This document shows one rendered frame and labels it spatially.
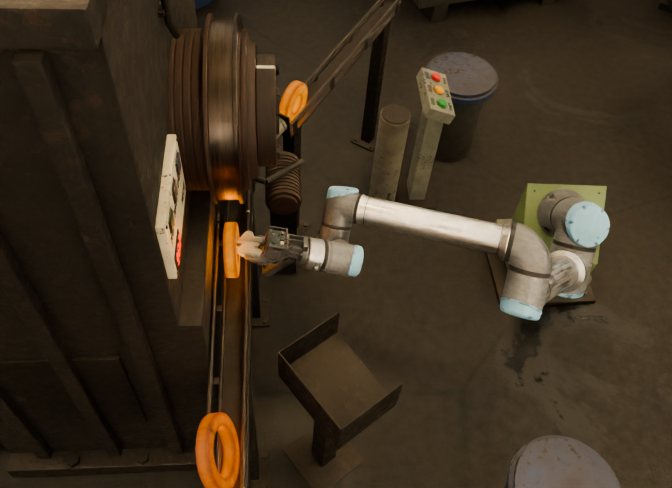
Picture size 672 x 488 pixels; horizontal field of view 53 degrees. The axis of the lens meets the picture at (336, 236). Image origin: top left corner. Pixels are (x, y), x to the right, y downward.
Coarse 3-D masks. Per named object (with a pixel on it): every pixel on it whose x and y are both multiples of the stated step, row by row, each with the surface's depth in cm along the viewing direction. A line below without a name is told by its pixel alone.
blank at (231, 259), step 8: (224, 224) 182; (232, 224) 181; (224, 232) 178; (232, 232) 178; (224, 240) 177; (232, 240) 177; (224, 248) 176; (232, 248) 177; (224, 256) 177; (232, 256) 177; (224, 264) 177; (232, 264) 178; (232, 272) 179
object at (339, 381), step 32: (288, 352) 177; (320, 352) 186; (352, 352) 187; (288, 384) 180; (320, 384) 181; (352, 384) 182; (320, 416) 170; (352, 416) 177; (288, 448) 230; (320, 448) 216; (352, 448) 231; (320, 480) 224
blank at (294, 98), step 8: (296, 80) 231; (288, 88) 226; (296, 88) 226; (304, 88) 232; (288, 96) 225; (296, 96) 229; (304, 96) 235; (280, 104) 227; (288, 104) 226; (296, 104) 236; (304, 104) 239; (280, 112) 228; (288, 112) 228; (296, 112) 235
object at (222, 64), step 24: (216, 24) 155; (240, 24) 165; (216, 48) 149; (216, 72) 147; (216, 96) 147; (216, 120) 148; (216, 144) 150; (216, 168) 154; (240, 168) 157; (216, 192) 162; (240, 192) 160
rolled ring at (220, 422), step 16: (208, 416) 159; (224, 416) 163; (208, 432) 153; (224, 432) 165; (208, 448) 152; (224, 448) 166; (208, 464) 151; (224, 464) 164; (208, 480) 151; (224, 480) 156
